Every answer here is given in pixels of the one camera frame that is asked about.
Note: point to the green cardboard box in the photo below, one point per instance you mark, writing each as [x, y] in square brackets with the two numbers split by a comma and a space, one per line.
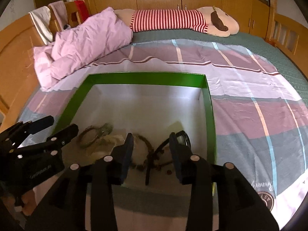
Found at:
[149, 105]

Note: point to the pink duvet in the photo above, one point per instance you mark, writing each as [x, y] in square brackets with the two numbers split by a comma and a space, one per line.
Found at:
[73, 49]

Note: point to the left hand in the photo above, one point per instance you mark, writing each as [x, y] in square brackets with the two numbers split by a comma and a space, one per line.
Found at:
[28, 203]

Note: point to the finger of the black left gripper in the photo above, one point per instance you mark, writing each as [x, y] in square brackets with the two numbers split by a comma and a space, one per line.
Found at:
[17, 133]
[52, 143]

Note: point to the wooden bed headboard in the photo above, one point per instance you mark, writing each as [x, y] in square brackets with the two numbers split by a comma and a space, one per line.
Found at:
[287, 30]

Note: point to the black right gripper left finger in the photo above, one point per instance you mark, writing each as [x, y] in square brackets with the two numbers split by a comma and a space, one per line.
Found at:
[111, 170]

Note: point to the patchwork bed sheet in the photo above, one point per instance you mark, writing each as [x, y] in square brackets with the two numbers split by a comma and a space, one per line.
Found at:
[260, 119]

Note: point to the black strap wristwatch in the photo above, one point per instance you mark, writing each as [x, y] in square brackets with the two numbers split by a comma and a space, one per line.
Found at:
[161, 157]

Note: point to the striped plush doll pillow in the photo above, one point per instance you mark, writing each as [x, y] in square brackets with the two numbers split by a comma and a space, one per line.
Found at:
[209, 20]

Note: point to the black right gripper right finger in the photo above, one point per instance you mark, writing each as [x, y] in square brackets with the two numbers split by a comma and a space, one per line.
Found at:
[194, 170]

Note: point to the silver metal bangle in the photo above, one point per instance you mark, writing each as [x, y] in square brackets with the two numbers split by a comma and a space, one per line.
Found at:
[87, 137]

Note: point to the wooden chair with clothes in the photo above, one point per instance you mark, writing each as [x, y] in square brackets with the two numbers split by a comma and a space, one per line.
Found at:
[57, 17]

